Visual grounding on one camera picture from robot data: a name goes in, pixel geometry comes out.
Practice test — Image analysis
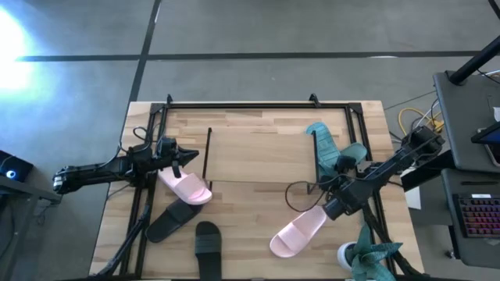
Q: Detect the yellow cable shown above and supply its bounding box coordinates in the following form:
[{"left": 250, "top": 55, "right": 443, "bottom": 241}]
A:
[{"left": 398, "top": 107, "right": 445, "bottom": 136}]

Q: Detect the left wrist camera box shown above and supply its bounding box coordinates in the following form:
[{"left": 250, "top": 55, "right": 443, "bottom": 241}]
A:
[{"left": 159, "top": 136, "right": 177, "bottom": 154}]

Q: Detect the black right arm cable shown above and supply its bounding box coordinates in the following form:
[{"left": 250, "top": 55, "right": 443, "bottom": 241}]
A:
[{"left": 284, "top": 179, "right": 333, "bottom": 214}]

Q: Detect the teal plant in white pot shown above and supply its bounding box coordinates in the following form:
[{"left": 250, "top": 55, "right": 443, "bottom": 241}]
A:
[{"left": 336, "top": 222, "right": 404, "bottom": 281}]

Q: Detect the black pole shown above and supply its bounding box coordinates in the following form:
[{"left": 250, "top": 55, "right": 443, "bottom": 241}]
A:
[{"left": 448, "top": 37, "right": 500, "bottom": 86}]

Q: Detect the black metal rig frame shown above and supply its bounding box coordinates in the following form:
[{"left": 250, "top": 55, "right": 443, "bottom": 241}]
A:
[{"left": 88, "top": 93, "right": 429, "bottom": 281}]

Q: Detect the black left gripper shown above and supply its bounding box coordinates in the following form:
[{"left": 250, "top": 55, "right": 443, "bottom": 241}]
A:
[{"left": 155, "top": 147, "right": 200, "bottom": 179}]

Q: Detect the backlit black keyboard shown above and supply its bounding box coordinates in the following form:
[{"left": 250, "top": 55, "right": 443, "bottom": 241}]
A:
[{"left": 454, "top": 193, "right": 500, "bottom": 239}]

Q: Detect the pink slide sandal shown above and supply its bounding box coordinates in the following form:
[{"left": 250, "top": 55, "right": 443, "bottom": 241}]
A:
[
  {"left": 157, "top": 166, "right": 214, "bottom": 205},
  {"left": 269, "top": 205, "right": 328, "bottom": 259}
]

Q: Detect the grey metal stand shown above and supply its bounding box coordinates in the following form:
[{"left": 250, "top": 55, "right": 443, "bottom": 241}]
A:
[{"left": 0, "top": 175, "right": 63, "bottom": 281}]

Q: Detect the white paper sheet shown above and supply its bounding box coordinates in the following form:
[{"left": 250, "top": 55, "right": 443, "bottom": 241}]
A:
[{"left": 404, "top": 186, "right": 423, "bottom": 211}]

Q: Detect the black tablet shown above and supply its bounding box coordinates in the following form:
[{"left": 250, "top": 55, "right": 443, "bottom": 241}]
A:
[{"left": 470, "top": 121, "right": 500, "bottom": 167}]

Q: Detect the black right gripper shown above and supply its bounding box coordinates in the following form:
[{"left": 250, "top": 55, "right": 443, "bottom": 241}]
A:
[{"left": 322, "top": 180, "right": 372, "bottom": 222}]

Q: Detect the black metal beam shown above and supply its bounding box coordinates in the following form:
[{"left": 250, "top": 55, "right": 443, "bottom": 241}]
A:
[{"left": 400, "top": 150, "right": 456, "bottom": 192}]

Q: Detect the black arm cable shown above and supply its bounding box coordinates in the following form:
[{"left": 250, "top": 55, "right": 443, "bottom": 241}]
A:
[
  {"left": 131, "top": 125, "right": 159, "bottom": 155},
  {"left": 284, "top": 179, "right": 333, "bottom": 214}
]

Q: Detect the black box with blue light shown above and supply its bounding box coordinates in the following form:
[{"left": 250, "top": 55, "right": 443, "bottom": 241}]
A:
[{"left": 0, "top": 150, "right": 34, "bottom": 183}]

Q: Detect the black slide sandal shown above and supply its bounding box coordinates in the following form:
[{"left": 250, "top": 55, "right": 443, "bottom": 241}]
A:
[
  {"left": 194, "top": 220, "right": 223, "bottom": 281},
  {"left": 145, "top": 197, "right": 204, "bottom": 244}
]

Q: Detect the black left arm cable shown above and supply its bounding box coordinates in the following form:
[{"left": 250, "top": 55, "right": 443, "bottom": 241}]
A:
[{"left": 131, "top": 125, "right": 159, "bottom": 155}]

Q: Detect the teal slide sandal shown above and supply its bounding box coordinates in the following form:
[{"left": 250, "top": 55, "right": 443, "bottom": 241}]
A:
[
  {"left": 305, "top": 122, "right": 341, "bottom": 179},
  {"left": 338, "top": 141, "right": 369, "bottom": 167}
]

